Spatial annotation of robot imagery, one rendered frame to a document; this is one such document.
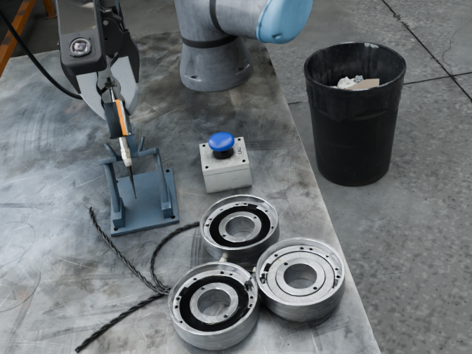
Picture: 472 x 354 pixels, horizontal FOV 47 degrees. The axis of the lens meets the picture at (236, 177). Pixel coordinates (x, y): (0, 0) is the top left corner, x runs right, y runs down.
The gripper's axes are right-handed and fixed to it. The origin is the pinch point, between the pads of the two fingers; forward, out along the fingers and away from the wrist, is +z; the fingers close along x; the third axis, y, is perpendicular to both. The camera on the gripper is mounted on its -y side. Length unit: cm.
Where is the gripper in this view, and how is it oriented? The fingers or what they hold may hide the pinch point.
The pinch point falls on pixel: (116, 112)
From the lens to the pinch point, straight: 76.5
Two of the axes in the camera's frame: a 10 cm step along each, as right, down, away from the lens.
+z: 1.2, 7.7, 6.3
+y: -1.7, -6.1, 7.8
